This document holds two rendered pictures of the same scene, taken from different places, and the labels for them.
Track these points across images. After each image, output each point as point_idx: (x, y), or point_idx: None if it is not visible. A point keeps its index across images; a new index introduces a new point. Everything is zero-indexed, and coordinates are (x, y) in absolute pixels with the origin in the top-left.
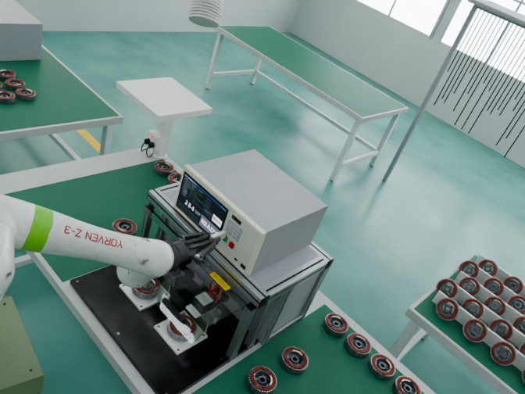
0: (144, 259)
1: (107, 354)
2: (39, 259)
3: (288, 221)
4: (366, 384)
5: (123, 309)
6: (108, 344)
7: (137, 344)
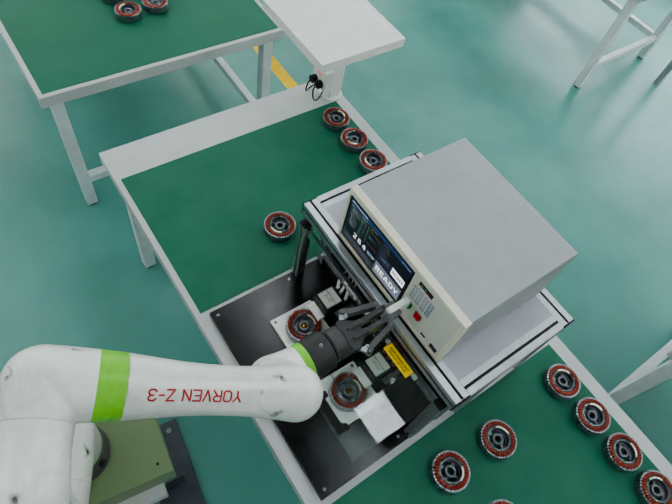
0: (275, 411)
1: (254, 420)
2: (173, 278)
3: (509, 295)
4: (595, 477)
5: None
6: None
7: None
